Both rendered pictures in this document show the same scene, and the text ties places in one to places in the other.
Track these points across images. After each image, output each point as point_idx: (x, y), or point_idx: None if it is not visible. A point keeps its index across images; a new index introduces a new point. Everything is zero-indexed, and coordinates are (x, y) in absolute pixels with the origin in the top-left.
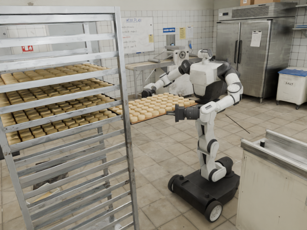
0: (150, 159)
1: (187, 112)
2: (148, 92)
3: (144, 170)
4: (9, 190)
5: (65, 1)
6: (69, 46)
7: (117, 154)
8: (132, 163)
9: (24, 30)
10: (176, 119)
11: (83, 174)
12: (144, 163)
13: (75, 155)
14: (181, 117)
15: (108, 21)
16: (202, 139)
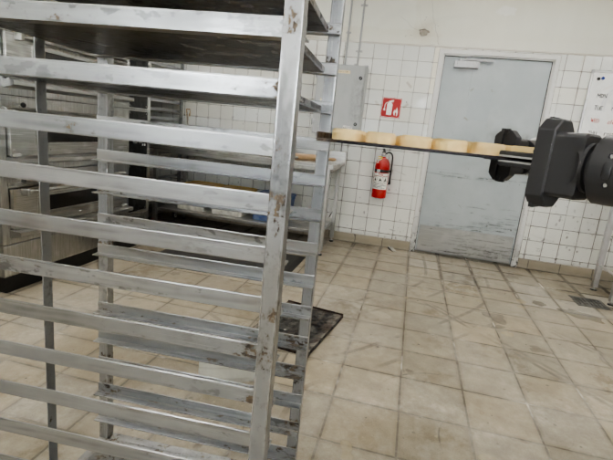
0: (527, 423)
1: (596, 152)
2: (525, 142)
3: (487, 437)
4: (218, 317)
5: (493, 28)
6: (470, 121)
7: (449, 363)
8: (272, 285)
9: (397, 78)
10: (532, 189)
11: (118, 235)
12: (503, 422)
13: (233, 240)
14: (557, 183)
15: (582, 78)
16: None
